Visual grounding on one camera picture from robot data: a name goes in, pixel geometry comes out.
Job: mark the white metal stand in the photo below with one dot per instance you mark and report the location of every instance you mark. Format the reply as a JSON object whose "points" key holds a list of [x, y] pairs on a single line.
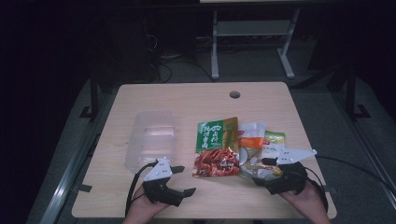
{"points": [[253, 28]]}

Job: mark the black metal stand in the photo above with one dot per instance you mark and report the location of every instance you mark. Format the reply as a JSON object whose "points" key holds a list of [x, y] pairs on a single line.
{"points": [[351, 93], [94, 99]]}

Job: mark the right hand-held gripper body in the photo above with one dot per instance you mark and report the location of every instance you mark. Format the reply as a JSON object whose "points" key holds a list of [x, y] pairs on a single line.
{"points": [[291, 179]]}

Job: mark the light green food packet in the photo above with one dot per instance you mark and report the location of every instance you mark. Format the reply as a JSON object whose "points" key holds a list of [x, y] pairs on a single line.
{"points": [[275, 141]]}

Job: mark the clear plastic container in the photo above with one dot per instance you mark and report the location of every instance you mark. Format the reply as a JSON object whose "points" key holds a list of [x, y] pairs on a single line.
{"points": [[151, 140]]}

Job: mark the green and red seasoning packet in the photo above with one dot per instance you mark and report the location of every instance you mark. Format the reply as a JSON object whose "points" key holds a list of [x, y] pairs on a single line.
{"points": [[214, 146]]}

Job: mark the dark tape strip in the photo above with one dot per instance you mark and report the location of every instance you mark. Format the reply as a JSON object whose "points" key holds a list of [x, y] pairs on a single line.
{"points": [[84, 188], [330, 189]]}

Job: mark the person's left hand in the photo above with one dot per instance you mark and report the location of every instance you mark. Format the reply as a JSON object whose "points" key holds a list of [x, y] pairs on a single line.
{"points": [[144, 207]]}

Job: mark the white and orange food packet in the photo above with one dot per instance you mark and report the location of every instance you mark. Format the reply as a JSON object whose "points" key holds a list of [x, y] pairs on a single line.
{"points": [[250, 143]]}

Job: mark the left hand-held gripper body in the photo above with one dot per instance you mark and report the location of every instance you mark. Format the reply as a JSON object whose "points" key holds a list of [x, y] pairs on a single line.
{"points": [[158, 172]]}

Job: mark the person's right hand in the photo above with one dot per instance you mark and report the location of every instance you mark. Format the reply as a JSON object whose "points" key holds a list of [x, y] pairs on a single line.
{"points": [[308, 202]]}

